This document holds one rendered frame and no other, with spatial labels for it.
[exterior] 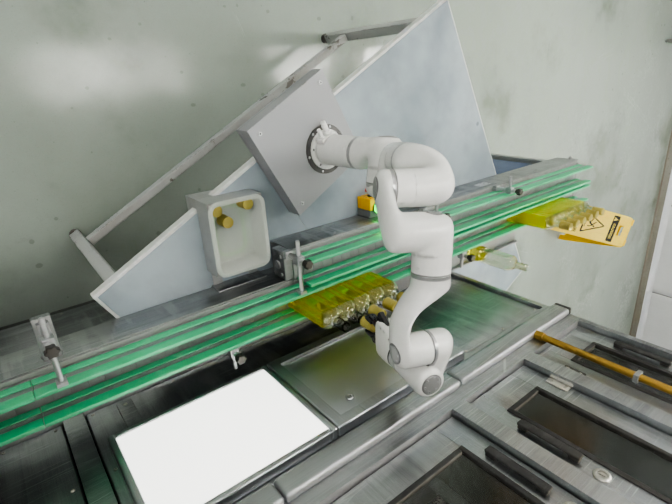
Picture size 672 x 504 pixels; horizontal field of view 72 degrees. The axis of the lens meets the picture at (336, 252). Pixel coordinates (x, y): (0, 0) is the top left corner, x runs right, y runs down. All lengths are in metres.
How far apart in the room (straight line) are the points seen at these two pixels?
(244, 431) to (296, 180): 0.74
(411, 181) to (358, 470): 0.63
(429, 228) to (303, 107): 0.67
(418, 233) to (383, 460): 0.52
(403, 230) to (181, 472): 0.69
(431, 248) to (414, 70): 1.03
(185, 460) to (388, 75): 1.35
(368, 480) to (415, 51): 1.42
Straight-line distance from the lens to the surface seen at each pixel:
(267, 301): 1.36
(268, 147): 1.38
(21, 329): 2.03
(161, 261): 1.38
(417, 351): 1.00
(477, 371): 1.36
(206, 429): 1.21
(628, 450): 1.30
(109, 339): 1.30
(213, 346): 1.34
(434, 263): 0.95
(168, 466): 1.16
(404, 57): 1.81
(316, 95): 1.48
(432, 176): 1.01
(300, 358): 1.39
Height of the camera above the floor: 2.01
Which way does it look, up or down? 48 degrees down
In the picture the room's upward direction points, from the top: 113 degrees clockwise
